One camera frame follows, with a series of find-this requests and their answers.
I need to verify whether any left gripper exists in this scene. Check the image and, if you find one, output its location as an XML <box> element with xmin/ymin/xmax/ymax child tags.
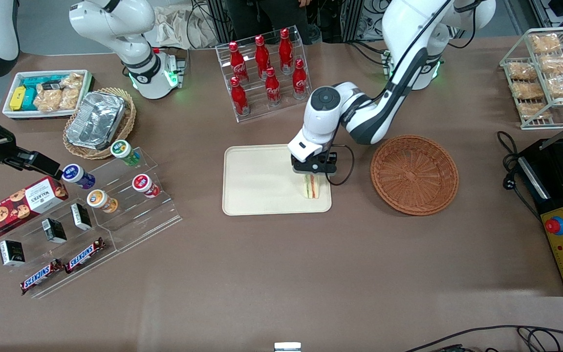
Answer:
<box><xmin>288</xmin><ymin>128</ymin><xmax>338</xmax><ymax>176</ymax></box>

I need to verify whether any triangle sandwich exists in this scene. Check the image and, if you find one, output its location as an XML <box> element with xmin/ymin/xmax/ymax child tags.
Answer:
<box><xmin>303</xmin><ymin>175</ymin><xmax>320</xmax><ymax>199</ymax></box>

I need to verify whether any beige plastic tray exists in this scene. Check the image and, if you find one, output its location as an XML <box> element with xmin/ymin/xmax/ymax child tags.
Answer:
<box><xmin>222</xmin><ymin>143</ymin><xmax>332</xmax><ymax>216</ymax></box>

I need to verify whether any aluminium foil tray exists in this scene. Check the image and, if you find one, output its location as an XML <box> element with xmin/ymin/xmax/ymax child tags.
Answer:
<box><xmin>66</xmin><ymin>91</ymin><xmax>127</xmax><ymax>150</ymax></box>

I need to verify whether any oval tan wicker basket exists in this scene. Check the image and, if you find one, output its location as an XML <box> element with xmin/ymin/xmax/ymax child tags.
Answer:
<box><xmin>63</xmin><ymin>88</ymin><xmax>137</xmax><ymax>160</ymax></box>

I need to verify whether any round brown wicker basket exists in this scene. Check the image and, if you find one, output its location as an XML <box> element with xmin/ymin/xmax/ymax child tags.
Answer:
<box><xmin>370</xmin><ymin>135</ymin><xmax>459</xmax><ymax>216</ymax></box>

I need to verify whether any blue lid cup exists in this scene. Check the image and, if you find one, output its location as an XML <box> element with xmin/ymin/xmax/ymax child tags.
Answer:
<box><xmin>62</xmin><ymin>164</ymin><xmax>96</xmax><ymax>190</ymax></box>

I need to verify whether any red cookie box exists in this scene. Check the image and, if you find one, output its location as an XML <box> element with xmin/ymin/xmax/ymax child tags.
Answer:
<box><xmin>0</xmin><ymin>176</ymin><xmax>69</xmax><ymax>240</ymax></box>

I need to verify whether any white rectangular bin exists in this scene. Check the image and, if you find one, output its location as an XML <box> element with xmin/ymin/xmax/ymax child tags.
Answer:
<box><xmin>2</xmin><ymin>70</ymin><xmax>94</xmax><ymax>120</ymax></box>

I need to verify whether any clear acrylic bottle rack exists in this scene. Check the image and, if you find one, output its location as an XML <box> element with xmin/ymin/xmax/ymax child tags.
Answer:
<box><xmin>216</xmin><ymin>25</ymin><xmax>314</xmax><ymax>123</ymax></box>

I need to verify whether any red cola bottle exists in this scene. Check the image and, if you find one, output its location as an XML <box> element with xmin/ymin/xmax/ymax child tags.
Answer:
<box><xmin>229</xmin><ymin>41</ymin><xmax>249</xmax><ymax>84</ymax></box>
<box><xmin>255</xmin><ymin>35</ymin><xmax>271</xmax><ymax>79</ymax></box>
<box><xmin>292</xmin><ymin>58</ymin><xmax>309</xmax><ymax>100</ymax></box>
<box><xmin>279</xmin><ymin>28</ymin><xmax>294</xmax><ymax>74</ymax></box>
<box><xmin>230</xmin><ymin>77</ymin><xmax>250</xmax><ymax>116</ymax></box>
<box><xmin>264</xmin><ymin>66</ymin><xmax>282</xmax><ymax>106</ymax></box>

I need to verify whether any yellow small box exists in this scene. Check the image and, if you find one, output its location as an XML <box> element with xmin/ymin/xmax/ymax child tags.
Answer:
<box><xmin>9</xmin><ymin>86</ymin><xmax>27</xmax><ymax>111</ymax></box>

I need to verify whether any small black box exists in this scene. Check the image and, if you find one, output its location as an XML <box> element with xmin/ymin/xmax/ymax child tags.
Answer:
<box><xmin>0</xmin><ymin>240</ymin><xmax>25</xmax><ymax>267</ymax></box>
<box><xmin>42</xmin><ymin>218</ymin><xmax>67</xmax><ymax>244</ymax></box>
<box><xmin>70</xmin><ymin>203</ymin><xmax>92</xmax><ymax>231</ymax></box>

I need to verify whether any orange lid cup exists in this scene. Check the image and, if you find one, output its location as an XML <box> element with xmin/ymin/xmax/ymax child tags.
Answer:
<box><xmin>87</xmin><ymin>189</ymin><xmax>119</xmax><ymax>214</ymax></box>

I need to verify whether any green lid cup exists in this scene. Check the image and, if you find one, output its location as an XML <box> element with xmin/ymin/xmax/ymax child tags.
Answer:
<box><xmin>110</xmin><ymin>140</ymin><xmax>141</xmax><ymax>167</ymax></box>

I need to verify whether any snickers chocolate bar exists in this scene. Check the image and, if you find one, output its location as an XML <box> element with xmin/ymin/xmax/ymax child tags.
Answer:
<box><xmin>20</xmin><ymin>259</ymin><xmax>65</xmax><ymax>295</ymax></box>
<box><xmin>65</xmin><ymin>238</ymin><xmax>105</xmax><ymax>274</ymax></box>

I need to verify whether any red lid cup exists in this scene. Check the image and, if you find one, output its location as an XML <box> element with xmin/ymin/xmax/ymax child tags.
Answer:
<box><xmin>132</xmin><ymin>174</ymin><xmax>160</xmax><ymax>198</ymax></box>

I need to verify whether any clear acrylic stepped snack stand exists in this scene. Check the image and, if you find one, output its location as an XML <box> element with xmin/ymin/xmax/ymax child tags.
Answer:
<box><xmin>0</xmin><ymin>188</ymin><xmax>119</xmax><ymax>300</ymax></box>

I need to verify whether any clear acrylic stepped cup stand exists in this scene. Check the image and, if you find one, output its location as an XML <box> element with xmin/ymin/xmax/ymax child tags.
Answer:
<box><xmin>62</xmin><ymin>147</ymin><xmax>183</xmax><ymax>252</ymax></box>

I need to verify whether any beige crumpled cloth bag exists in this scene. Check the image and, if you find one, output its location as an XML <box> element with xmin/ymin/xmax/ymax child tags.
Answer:
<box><xmin>154</xmin><ymin>5</ymin><xmax>218</xmax><ymax>49</ymax></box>

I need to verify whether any black control box yellow panel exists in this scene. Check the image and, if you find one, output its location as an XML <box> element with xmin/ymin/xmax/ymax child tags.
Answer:
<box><xmin>519</xmin><ymin>138</ymin><xmax>563</xmax><ymax>297</ymax></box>

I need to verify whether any red emergency stop button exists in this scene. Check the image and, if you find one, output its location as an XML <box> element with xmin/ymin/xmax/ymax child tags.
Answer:
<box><xmin>544</xmin><ymin>216</ymin><xmax>563</xmax><ymax>237</ymax></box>

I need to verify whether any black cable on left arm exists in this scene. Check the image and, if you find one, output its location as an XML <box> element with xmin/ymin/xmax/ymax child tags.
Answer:
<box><xmin>327</xmin><ymin>0</ymin><xmax>458</xmax><ymax>186</ymax></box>

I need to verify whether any black cable to arm base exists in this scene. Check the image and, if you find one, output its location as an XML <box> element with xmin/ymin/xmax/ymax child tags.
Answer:
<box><xmin>346</xmin><ymin>40</ymin><xmax>390</xmax><ymax>65</ymax></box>

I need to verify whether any black power cable with plug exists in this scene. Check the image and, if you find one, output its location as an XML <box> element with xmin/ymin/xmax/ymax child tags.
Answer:
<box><xmin>497</xmin><ymin>131</ymin><xmax>541</xmax><ymax>220</ymax></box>

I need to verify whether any white wire rack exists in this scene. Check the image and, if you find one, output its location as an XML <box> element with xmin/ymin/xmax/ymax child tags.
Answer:
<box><xmin>499</xmin><ymin>26</ymin><xmax>563</xmax><ymax>130</ymax></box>

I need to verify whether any black floor cable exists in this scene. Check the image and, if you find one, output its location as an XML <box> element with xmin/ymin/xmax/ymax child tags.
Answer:
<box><xmin>404</xmin><ymin>325</ymin><xmax>563</xmax><ymax>352</ymax></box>

